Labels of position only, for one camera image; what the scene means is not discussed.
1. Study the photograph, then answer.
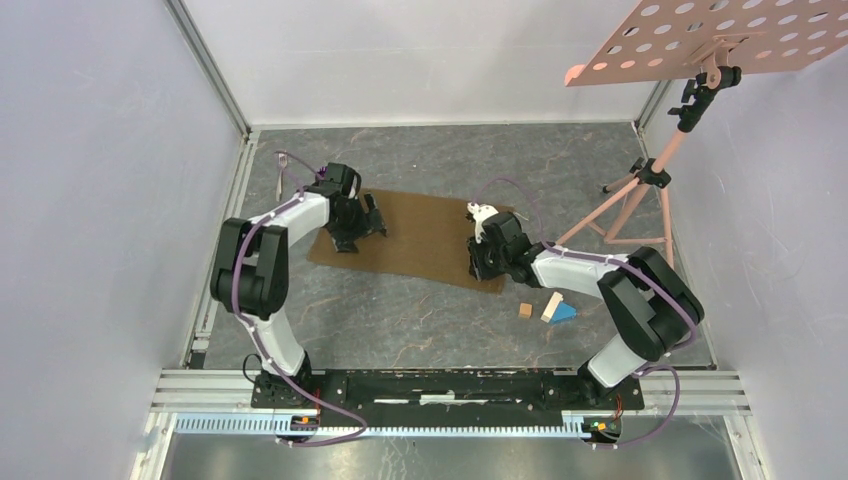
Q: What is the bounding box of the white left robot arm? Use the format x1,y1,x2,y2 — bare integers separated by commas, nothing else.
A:
210,163,387,408

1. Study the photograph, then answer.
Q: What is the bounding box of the blue wooden triangle block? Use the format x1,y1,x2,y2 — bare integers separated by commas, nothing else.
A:
549,302,577,324

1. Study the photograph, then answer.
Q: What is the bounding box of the pink music stand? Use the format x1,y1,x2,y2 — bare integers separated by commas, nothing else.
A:
557,0,847,260

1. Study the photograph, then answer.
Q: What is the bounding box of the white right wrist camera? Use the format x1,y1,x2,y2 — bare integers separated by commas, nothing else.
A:
466,202,499,244

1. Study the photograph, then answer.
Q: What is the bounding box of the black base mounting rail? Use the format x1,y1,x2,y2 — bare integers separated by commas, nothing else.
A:
250,368,645,429

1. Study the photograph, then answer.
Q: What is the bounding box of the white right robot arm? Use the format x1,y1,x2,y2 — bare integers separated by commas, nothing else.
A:
467,203,705,408

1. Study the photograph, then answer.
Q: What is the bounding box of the small tan wooden cube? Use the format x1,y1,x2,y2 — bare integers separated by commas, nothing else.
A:
518,303,533,319

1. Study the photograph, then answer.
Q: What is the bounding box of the brown cloth napkin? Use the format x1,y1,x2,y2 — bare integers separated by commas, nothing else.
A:
307,189,506,294

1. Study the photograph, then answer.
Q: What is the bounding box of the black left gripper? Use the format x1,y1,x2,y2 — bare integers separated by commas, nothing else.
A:
326,193,387,255

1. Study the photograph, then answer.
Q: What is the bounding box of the cream wooden block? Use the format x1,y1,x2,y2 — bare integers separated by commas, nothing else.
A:
540,292,563,323

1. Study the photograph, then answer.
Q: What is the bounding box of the silver fork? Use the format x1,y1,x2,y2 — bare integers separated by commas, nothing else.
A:
275,151,288,203

